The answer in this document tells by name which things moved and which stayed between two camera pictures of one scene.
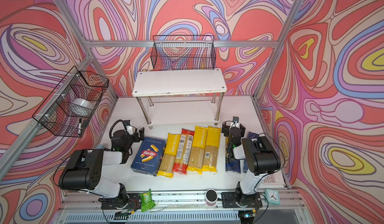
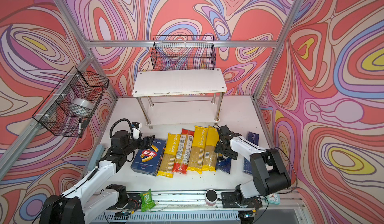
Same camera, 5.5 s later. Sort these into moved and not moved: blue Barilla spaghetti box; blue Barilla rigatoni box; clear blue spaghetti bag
Moved: clear blue spaghetti bag
Not moved: blue Barilla spaghetti box; blue Barilla rigatoni box
